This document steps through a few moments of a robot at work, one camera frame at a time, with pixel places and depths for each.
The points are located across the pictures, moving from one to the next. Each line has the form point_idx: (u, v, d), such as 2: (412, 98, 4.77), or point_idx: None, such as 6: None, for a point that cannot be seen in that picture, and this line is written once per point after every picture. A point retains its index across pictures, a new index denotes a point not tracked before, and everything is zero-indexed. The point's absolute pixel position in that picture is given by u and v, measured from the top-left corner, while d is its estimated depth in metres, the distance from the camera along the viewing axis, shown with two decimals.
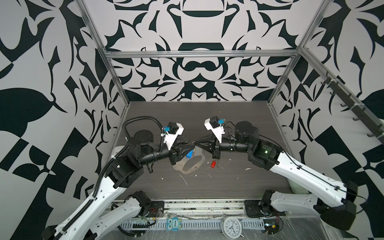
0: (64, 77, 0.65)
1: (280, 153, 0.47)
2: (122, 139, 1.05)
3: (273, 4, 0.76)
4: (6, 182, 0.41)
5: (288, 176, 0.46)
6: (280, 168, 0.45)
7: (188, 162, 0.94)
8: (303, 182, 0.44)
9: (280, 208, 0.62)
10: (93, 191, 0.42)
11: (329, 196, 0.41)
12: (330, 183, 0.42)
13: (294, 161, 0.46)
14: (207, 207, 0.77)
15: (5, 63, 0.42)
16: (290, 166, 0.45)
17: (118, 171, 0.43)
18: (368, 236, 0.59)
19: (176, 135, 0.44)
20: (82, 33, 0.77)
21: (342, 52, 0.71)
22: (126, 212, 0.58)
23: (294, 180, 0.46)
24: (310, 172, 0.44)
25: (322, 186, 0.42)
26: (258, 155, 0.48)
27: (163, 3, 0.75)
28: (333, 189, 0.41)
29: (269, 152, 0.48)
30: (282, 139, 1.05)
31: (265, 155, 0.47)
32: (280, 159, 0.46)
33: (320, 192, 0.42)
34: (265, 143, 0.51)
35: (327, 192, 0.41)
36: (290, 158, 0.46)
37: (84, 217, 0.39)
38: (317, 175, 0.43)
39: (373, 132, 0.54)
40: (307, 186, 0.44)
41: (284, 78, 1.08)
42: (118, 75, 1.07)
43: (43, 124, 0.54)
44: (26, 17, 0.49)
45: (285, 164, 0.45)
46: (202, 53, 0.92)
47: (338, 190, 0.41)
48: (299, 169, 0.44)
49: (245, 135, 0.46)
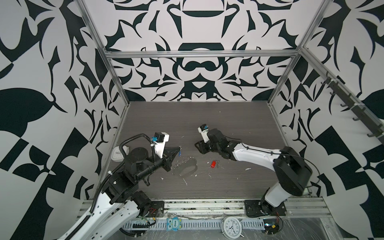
0: (64, 77, 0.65)
1: (237, 144, 0.65)
2: (122, 139, 1.06)
3: (273, 4, 0.76)
4: (6, 182, 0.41)
5: (245, 157, 0.60)
6: (237, 153, 0.62)
7: (187, 162, 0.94)
8: (252, 158, 0.57)
9: (276, 203, 0.62)
10: (91, 207, 0.44)
11: (266, 160, 0.51)
12: (267, 151, 0.54)
13: (244, 145, 0.62)
14: (207, 207, 0.77)
15: (5, 63, 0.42)
16: (241, 149, 0.61)
17: (115, 188, 0.46)
18: (368, 236, 0.59)
19: (164, 142, 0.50)
20: (81, 33, 0.77)
21: (342, 52, 0.71)
22: (122, 218, 0.58)
23: (249, 159, 0.58)
24: (254, 148, 0.58)
25: (261, 155, 0.54)
26: (224, 149, 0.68)
27: (163, 3, 0.75)
28: (268, 154, 0.52)
29: (230, 146, 0.66)
30: (282, 139, 1.05)
31: (228, 149, 0.65)
32: (236, 146, 0.64)
33: (262, 160, 0.53)
34: (231, 141, 0.72)
35: (264, 157, 0.52)
36: (242, 144, 0.64)
37: (82, 231, 0.42)
38: (258, 148, 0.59)
39: (373, 132, 0.54)
40: (257, 159, 0.55)
41: (284, 78, 1.08)
42: (118, 75, 1.07)
43: (43, 124, 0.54)
44: (26, 17, 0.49)
45: (238, 148, 0.63)
46: (202, 53, 0.92)
47: (272, 154, 0.51)
48: (247, 149, 0.60)
49: (211, 135, 0.69)
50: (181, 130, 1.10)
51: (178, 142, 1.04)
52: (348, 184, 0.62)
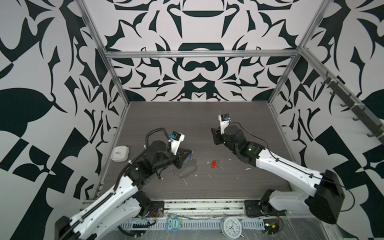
0: (64, 77, 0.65)
1: (262, 150, 0.56)
2: (122, 139, 1.05)
3: (273, 4, 0.76)
4: (6, 182, 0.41)
5: (271, 169, 0.52)
6: (260, 161, 0.53)
7: (187, 162, 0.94)
8: (282, 173, 0.49)
9: (279, 208, 0.62)
10: (114, 185, 0.48)
11: (304, 183, 0.45)
12: (306, 172, 0.46)
13: (273, 155, 0.53)
14: (207, 207, 0.77)
15: (5, 63, 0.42)
16: (269, 159, 0.52)
17: (136, 173, 0.51)
18: (368, 236, 0.59)
19: (179, 141, 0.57)
20: (82, 33, 0.77)
21: (342, 52, 0.71)
22: (126, 212, 0.58)
23: (277, 172, 0.51)
24: (287, 163, 0.50)
25: (297, 174, 0.46)
26: (244, 152, 0.58)
27: (163, 3, 0.75)
28: (308, 177, 0.45)
29: (252, 150, 0.57)
30: (282, 139, 1.05)
31: (249, 153, 0.56)
32: (261, 154, 0.55)
33: (297, 180, 0.46)
34: (252, 143, 0.60)
35: (301, 179, 0.45)
36: (270, 153, 0.54)
37: (103, 207, 0.44)
38: (293, 165, 0.48)
39: (373, 132, 0.54)
40: (290, 177, 0.48)
41: (284, 78, 1.08)
42: (118, 75, 1.07)
43: (43, 124, 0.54)
44: (26, 17, 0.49)
45: (265, 157, 0.53)
46: (202, 54, 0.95)
47: (312, 178, 0.44)
48: (276, 161, 0.51)
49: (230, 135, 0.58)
50: (181, 130, 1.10)
51: None
52: (348, 184, 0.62)
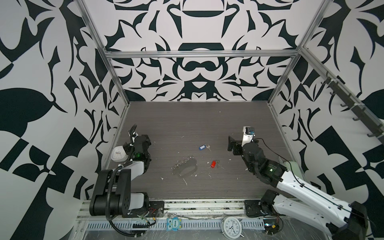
0: (64, 77, 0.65)
1: (284, 172, 0.53)
2: (122, 139, 1.05)
3: (273, 4, 0.76)
4: (6, 181, 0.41)
5: (293, 193, 0.51)
6: (284, 185, 0.51)
7: (187, 162, 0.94)
8: (308, 201, 0.48)
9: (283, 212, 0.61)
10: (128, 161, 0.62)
11: (331, 214, 0.44)
12: (334, 202, 0.45)
13: (298, 179, 0.51)
14: (207, 207, 0.77)
15: (5, 63, 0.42)
16: (293, 184, 0.50)
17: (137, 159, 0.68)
18: (368, 236, 0.59)
19: None
20: (81, 33, 0.77)
21: (342, 52, 0.71)
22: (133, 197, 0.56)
23: (301, 198, 0.49)
24: (314, 190, 0.48)
25: (324, 204, 0.45)
26: (264, 172, 0.55)
27: (163, 3, 0.75)
28: (336, 207, 0.44)
29: (274, 170, 0.54)
30: (282, 139, 1.05)
31: (270, 173, 0.54)
32: (284, 177, 0.52)
33: (324, 210, 0.45)
34: (272, 163, 0.57)
35: (329, 210, 0.44)
36: (294, 176, 0.52)
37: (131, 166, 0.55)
38: (320, 193, 0.47)
39: (373, 132, 0.54)
40: (315, 205, 0.47)
41: (284, 78, 1.08)
42: (118, 75, 1.07)
43: (43, 125, 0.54)
44: (26, 17, 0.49)
45: (288, 181, 0.51)
46: (203, 53, 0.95)
47: (341, 209, 0.43)
48: (302, 187, 0.49)
49: (250, 154, 0.55)
50: (181, 130, 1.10)
51: (177, 142, 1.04)
52: (349, 185, 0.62)
